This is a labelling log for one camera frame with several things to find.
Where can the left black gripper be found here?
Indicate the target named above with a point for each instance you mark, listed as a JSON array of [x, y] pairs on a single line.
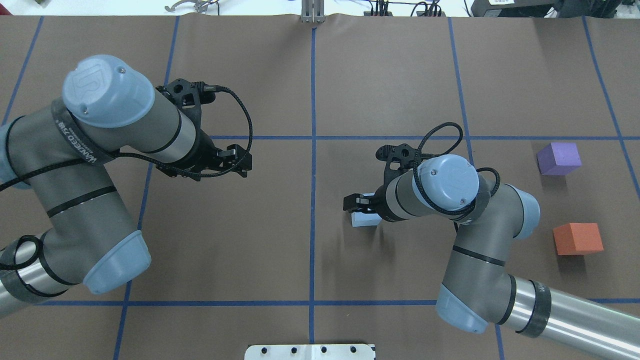
[[202, 150]]

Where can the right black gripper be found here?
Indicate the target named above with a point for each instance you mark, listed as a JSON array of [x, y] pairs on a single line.
[[376, 200]]

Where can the light blue foam block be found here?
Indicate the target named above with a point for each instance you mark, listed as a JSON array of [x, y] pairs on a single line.
[[360, 219]]

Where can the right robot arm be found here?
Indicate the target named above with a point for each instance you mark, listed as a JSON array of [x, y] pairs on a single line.
[[476, 289]]

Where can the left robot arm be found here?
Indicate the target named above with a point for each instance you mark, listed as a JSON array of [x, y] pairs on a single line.
[[107, 110]]

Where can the purple foam block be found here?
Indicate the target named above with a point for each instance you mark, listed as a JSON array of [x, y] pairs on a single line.
[[558, 159]]

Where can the orange foam block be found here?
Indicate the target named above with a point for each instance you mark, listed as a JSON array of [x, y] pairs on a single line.
[[577, 239]]

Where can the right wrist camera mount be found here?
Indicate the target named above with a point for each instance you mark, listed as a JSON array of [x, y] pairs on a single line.
[[398, 159]]

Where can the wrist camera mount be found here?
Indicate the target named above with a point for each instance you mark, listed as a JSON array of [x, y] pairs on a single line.
[[398, 159], [188, 97]]

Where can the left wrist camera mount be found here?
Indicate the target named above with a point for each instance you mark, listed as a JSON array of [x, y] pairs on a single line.
[[188, 97]]

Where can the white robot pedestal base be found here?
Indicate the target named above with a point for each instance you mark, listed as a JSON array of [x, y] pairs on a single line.
[[335, 351]]

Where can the aluminium frame post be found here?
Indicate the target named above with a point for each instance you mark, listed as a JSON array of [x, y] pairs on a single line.
[[313, 11]]

